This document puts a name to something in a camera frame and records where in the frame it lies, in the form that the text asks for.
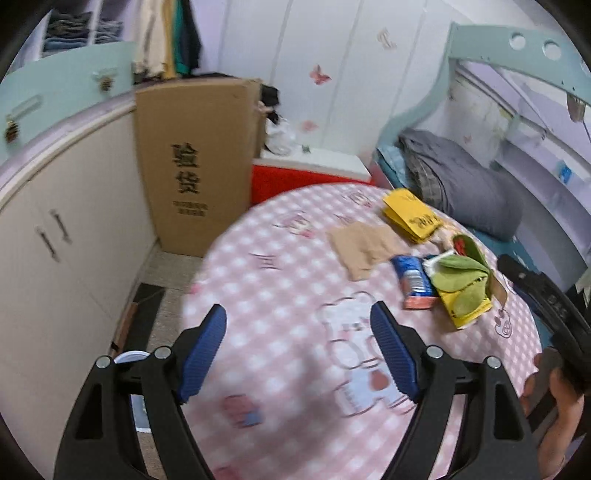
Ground white wardrobe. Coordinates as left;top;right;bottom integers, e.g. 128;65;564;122
194;0;458;162

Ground green and yellow packet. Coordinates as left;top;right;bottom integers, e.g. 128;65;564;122
434;234;494;329

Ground mint drawer unit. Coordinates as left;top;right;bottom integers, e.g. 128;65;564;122
0;41;139;158

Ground grey duvet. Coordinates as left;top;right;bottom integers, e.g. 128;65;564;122
398;128;525;241

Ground red storage bench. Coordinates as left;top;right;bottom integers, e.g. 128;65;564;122
252;152;374;206

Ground white plastic bag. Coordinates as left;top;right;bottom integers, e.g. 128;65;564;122
267;117;296;155

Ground cream low cabinet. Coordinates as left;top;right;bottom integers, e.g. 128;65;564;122
0;85;158;462

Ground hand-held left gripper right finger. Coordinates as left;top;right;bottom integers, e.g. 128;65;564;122
370;301;541;480

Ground dark hanging jacket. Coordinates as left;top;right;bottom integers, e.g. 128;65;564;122
182;0;204;70

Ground blue snack packet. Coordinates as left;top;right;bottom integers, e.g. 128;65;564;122
390;255;438;311

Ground blue plastic bin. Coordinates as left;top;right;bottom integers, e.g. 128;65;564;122
113;351;153;432

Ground tall cardboard box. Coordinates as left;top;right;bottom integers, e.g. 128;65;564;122
134;78;265;258

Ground mint bunk bed frame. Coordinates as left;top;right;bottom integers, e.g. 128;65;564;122
373;23;591;259

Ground green hanging garment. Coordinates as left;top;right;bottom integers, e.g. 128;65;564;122
173;0;191;77

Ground purple cubby shelf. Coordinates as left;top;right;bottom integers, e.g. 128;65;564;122
39;0;125;58

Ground pink checked tablecloth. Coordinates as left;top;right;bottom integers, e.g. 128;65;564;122
182;184;543;480

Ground cream hanging jacket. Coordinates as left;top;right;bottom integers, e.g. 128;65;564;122
134;0;169;79

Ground blue checked bedding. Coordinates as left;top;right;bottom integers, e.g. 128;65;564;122
376;145;409;188

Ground small folded jeans stack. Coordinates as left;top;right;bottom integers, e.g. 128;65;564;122
95;18;123;44

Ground beige cloth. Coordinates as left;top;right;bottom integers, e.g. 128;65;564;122
327;220;403;282

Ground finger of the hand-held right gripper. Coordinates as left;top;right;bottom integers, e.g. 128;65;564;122
497;254;546;296

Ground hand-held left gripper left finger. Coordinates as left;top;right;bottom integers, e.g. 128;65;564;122
53;304;228;480

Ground tan hanging garment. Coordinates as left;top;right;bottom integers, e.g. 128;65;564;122
161;0;178;78

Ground folded blue jeans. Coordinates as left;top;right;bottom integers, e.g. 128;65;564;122
44;11;93;54

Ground purple wardrobe door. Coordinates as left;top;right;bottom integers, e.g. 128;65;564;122
196;0;229;77

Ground beige hanging object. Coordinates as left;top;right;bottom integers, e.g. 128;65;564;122
567;95;589;123

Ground brown paper tag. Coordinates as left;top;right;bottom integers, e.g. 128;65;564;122
488;274;509;308

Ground person's right hand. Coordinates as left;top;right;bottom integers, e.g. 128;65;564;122
522;354;587;478

